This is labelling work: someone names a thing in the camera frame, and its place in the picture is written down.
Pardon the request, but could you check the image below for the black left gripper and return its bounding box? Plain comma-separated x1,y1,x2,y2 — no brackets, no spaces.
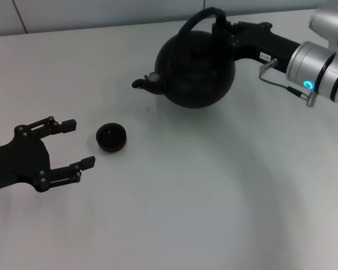
0,115,97,194

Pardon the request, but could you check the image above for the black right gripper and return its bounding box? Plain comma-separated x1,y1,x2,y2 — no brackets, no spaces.
211,20,303,75

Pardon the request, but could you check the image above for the black small teacup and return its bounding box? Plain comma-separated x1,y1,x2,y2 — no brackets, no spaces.
95,122,128,154

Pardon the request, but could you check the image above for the black round teapot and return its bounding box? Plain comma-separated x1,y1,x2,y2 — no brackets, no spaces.
131,7,237,109

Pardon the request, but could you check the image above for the grey right gripper cable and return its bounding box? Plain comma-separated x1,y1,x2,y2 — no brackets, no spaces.
257,58,321,107

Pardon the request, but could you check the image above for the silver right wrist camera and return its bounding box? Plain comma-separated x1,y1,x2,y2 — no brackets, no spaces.
308,4,338,57

